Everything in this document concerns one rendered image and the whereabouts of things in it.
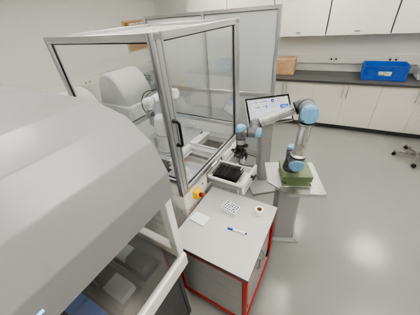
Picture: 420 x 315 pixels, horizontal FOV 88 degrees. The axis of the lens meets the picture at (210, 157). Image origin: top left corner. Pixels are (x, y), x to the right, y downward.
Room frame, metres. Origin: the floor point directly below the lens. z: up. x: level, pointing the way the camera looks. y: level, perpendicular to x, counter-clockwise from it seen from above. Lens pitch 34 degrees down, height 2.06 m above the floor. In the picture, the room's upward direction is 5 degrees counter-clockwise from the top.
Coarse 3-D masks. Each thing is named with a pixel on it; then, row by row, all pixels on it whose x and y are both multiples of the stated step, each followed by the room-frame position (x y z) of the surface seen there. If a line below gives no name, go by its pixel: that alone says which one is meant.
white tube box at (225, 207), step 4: (224, 204) 1.19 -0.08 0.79; (228, 204) 1.19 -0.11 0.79; (232, 204) 1.17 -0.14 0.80; (224, 208) 1.14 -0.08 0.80; (228, 208) 1.14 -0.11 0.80; (232, 208) 1.14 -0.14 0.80; (236, 208) 1.13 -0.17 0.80; (240, 208) 1.14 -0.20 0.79; (228, 212) 1.12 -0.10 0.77; (232, 212) 1.09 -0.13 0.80; (236, 212) 1.10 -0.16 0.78
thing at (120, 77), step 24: (72, 48) 1.53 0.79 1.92; (96, 48) 1.41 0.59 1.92; (120, 48) 1.30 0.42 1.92; (144, 48) 1.21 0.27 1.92; (72, 72) 1.59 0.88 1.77; (96, 72) 1.45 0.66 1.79; (120, 72) 1.33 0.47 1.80; (144, 72) 1.23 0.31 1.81; (96, 96) 1.50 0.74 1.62; (120, 96) 1.37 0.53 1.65; (144, 96) 1.25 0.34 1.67; (144, 120) 1.28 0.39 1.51; (168, 144) 1.19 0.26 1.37; (168, 168) 1.22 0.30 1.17
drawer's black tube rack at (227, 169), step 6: (222, 162) 1.60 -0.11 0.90; (216, 168) 1.53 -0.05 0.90; (222, 168) 1.51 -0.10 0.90; (228, 168) 1.51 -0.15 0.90; (234, 168) 1.50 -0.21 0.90; (240, 168) 1.49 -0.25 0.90; (216, 174) 1.44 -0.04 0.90; (222, 174) 1.43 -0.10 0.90; (228, 174) 1.42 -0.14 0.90; (234, 174) 1.41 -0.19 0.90; (240, 174) 1.44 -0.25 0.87; (228, 180) 1.39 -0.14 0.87
